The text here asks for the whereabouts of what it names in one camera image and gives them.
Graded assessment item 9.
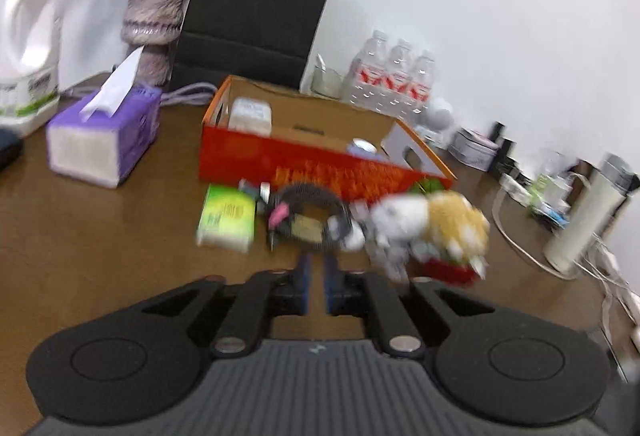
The clear glass cup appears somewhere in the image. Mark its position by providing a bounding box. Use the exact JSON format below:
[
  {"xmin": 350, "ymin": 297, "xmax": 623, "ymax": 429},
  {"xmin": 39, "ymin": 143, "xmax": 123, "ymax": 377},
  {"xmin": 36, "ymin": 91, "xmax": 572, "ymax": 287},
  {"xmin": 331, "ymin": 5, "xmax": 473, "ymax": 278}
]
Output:
[{"xmin": 310, "ymin": 54, "xmax": 343, "ymax": 100}]

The purple cable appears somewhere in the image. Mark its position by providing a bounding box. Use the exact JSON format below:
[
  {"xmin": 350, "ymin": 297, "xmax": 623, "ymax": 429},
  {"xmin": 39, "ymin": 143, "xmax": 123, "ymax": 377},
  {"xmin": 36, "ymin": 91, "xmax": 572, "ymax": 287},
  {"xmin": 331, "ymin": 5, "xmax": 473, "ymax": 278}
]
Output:
[{"xmin": 159, "ymin": 81, "xmax": 218, "ymax": 107}]

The dark blue case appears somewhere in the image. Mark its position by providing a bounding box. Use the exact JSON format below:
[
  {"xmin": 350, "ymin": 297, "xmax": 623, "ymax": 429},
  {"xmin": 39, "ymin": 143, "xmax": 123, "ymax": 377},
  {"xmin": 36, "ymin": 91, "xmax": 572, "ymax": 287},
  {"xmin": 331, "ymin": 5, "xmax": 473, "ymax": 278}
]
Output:
[{"xmin": 0, "ymin": 129, "xmax": 24, "ymax": 171}]

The green yellow tissue pack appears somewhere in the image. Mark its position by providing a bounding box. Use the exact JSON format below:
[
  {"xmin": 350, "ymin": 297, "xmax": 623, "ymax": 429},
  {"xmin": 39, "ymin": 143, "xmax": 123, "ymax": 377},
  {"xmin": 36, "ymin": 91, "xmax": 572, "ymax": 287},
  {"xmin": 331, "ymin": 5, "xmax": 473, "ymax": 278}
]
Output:
[{"xmin": 195, "ymin": 185, "xmax": 256, "ymax": 253}]

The red small box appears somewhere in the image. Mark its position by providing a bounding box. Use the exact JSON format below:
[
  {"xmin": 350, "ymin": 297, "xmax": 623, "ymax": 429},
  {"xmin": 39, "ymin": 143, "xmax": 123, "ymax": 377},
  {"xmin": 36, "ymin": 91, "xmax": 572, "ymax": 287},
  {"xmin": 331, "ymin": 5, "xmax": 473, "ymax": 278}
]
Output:
[{"xmin": 414, "ymin": 259, "xmax": 480, "ymax": 288}]

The right water bottle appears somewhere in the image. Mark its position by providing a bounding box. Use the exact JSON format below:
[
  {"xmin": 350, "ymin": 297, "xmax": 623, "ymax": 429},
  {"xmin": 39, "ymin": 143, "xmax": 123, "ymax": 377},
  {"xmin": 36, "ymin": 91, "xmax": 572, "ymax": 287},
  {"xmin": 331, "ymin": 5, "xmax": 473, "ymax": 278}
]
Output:
[{"xmin": 407, "ymin": 50, "xmax": 436, "ymax": 117}]

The black paper bag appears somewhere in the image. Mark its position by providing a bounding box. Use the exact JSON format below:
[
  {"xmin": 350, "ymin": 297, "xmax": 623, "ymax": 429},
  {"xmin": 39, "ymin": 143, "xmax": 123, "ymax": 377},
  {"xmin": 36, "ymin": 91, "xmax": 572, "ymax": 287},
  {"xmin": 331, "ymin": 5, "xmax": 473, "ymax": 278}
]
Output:
[{"xmin": 170, "ymin": 0, "xmax": 326, "ymax": 90}]

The purple tissue box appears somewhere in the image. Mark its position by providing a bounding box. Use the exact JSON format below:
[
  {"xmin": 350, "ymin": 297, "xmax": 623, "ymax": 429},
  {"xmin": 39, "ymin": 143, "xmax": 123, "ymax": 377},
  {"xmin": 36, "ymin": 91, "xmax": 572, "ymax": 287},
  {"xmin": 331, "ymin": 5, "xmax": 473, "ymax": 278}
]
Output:
[{"xmin": 46, "ymin": 86, "xmax": 162, "ymax": 188}]

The middle water bottle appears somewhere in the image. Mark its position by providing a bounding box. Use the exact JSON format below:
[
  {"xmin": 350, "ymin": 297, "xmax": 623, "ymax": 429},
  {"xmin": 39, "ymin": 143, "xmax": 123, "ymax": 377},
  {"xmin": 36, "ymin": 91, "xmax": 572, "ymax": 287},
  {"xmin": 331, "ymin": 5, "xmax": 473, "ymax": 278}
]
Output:
[{"xmin": 381, "ymin": 39, "xmax": 412, "ymax": 118}]

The white power strip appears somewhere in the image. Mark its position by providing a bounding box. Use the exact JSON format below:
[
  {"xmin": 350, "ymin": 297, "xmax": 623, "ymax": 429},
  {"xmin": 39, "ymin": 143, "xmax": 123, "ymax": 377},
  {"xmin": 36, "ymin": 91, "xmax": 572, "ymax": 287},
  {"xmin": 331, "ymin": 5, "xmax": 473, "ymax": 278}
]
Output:
[{"xmin": 500, "ymin": 174, "xmax": 541, "ymax": 208}]

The yellow white plush toy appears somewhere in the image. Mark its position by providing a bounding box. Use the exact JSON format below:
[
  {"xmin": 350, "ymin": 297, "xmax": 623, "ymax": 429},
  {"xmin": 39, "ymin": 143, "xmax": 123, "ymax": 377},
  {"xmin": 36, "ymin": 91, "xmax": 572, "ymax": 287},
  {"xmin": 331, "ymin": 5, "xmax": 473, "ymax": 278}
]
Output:
[{"xmin": 344, "ymin": 190, "xmax": 490, "ymax": 283}]

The water bottle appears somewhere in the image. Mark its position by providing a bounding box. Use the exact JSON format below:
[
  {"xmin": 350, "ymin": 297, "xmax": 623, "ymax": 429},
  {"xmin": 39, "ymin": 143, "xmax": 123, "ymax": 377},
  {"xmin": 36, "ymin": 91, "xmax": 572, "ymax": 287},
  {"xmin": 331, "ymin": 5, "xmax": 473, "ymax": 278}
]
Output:
[
  {"xmin": 407, "ymin": 50, "xmax": 436, "ymax": 117},
  {"xmin": 381, "ymin": 39, "xmax": 412, "ymax": 118},
  {"xmin": 343, "ymin": 30, "xmax": 388, "ymax": 110}
]

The left water bottle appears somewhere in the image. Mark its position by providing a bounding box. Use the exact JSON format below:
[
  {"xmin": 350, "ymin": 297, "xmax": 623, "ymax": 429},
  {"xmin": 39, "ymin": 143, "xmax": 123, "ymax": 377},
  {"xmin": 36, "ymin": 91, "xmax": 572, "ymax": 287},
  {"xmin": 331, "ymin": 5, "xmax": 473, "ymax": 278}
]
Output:
[{"xmin": 343, "ymin": 30, "xmax": 388, "ymax": 110}]

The white robot figurine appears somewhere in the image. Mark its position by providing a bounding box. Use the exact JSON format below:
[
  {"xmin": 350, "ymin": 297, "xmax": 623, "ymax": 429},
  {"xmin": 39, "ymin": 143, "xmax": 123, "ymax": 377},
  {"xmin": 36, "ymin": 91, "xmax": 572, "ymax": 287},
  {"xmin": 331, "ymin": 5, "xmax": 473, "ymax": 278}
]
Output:
[{"xmin": 416, "ymin": 97, "xmax": 454, "ymax": 148}]

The purple white vase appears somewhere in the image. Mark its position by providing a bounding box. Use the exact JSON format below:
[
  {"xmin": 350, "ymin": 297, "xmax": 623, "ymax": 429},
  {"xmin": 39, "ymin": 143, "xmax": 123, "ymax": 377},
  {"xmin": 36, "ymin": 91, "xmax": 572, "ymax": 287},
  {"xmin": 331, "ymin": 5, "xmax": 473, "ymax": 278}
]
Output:
[{"xmin": 120, "ymin": 0, "xmax": 186, "ymax": 86}]

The red cardboard box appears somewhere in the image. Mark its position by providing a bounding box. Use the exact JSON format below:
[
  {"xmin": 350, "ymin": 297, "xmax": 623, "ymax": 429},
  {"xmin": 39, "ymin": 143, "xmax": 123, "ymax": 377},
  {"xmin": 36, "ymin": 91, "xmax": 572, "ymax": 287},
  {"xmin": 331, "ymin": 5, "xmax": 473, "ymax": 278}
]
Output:
[{"xmin": 198, "ymin": 76, "xmax": 456, "ymax": 202}]

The white detergent jug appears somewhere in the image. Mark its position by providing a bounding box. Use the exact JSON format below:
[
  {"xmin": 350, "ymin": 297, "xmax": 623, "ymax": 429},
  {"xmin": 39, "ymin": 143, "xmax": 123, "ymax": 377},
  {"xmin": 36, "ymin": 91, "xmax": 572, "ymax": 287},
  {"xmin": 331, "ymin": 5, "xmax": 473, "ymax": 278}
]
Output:
[{"xmin": 1, "ymin": 0, "xmax": 62, "ymax": 137}]

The small grey tin box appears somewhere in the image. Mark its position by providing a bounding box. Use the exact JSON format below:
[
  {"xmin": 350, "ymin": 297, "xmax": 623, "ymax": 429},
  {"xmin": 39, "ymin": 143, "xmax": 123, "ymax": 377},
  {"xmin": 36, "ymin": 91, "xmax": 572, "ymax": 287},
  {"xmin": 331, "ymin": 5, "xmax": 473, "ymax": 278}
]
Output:
[{"xmin": 448, "ymin": 127, "xmax": 499, "ymax": 172}]

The white thermos bottle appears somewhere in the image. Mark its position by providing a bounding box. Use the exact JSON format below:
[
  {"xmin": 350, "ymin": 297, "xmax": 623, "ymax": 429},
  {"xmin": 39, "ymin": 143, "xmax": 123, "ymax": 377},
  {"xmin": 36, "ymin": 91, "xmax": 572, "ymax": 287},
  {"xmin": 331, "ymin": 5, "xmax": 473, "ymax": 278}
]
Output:
[{"xmin": 544, "ymin": 153, "xmax": 639, "ymax": 277}]

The white pack in box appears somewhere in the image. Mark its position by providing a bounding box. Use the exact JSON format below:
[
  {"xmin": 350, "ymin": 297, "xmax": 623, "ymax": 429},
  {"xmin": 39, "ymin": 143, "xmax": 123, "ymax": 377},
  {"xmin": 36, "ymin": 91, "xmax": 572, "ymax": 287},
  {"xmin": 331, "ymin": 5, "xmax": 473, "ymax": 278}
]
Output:
[{"xmin": 228, "ymin": 97, "xmax": 272, "ymax": 137}]

